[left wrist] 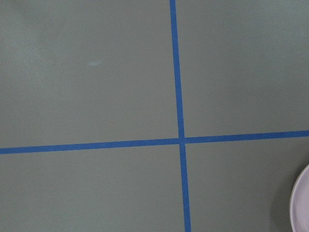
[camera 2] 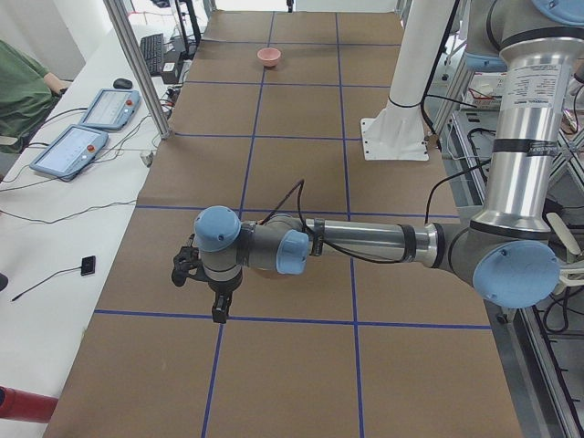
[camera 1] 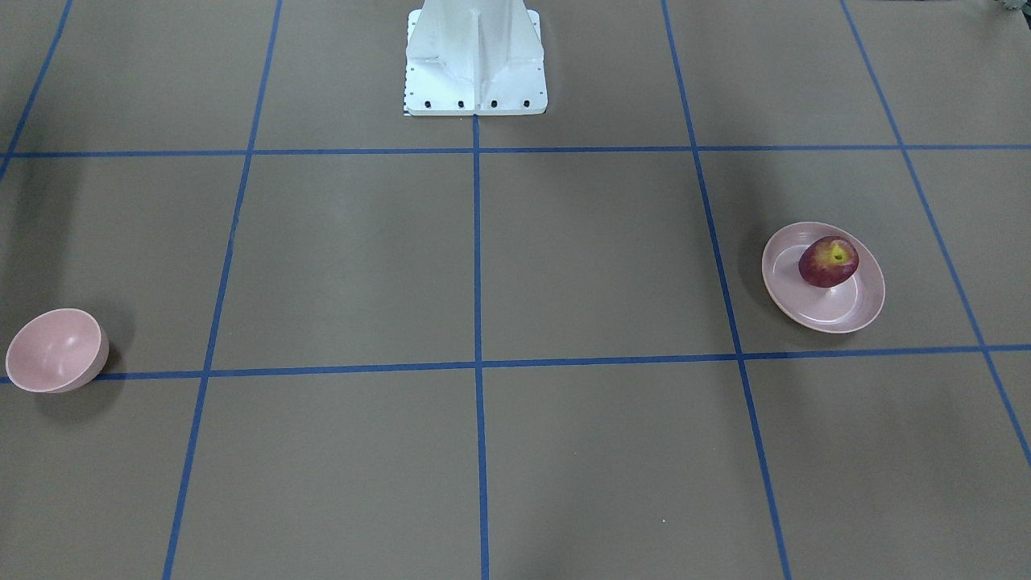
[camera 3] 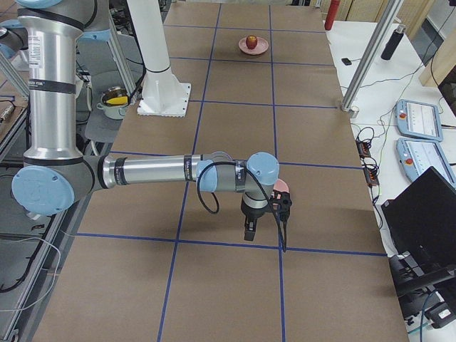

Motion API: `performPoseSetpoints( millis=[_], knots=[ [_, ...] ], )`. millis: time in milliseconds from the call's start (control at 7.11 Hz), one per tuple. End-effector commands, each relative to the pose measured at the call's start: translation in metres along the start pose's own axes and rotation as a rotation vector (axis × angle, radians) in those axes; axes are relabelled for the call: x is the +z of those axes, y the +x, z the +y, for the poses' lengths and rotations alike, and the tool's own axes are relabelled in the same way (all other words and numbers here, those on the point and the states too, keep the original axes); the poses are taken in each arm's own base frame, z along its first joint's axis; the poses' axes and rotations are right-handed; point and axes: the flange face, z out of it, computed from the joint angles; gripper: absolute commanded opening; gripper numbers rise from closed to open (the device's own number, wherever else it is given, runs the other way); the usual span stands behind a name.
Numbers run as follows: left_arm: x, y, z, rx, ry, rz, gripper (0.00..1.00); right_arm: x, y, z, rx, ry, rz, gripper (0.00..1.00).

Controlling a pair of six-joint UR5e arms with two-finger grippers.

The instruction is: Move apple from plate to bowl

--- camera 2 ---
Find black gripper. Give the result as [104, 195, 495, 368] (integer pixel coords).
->
[208, 275, 242, 324]

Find pink bowl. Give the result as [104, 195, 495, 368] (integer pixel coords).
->
[256, 47, 282, 68]

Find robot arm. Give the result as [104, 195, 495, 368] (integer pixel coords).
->
[172, 1, 583, 323]

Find small black square device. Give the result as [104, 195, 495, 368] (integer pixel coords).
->
[80, 255, 97, 276]

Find blue teach pendant near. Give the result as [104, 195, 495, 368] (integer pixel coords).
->
[29, 125, 109, 181]

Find blue teach pendant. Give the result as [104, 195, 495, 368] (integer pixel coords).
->
[29, 125, 109, 181]
[79, 89, 141, 131]

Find red cylinder object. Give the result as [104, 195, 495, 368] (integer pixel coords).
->
[0, 386, 58, 423]

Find blue teach pendant far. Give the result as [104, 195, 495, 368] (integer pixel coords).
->
[79, 89, 141, 131]

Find black computer mouse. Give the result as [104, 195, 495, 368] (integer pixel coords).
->
[112, 78, 133, 89]

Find black keyboard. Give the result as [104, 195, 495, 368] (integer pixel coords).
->
[140, 33, 164, 76]

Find person in green shirt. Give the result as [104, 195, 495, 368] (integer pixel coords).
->
[1, 41, 70, 153]

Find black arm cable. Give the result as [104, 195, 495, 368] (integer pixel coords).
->
[257, 178, 439, 264]

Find aluminium frame post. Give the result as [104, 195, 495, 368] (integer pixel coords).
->
[103, 0, 171, 140]

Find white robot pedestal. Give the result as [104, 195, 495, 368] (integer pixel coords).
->
[360, 0, 457, 162]

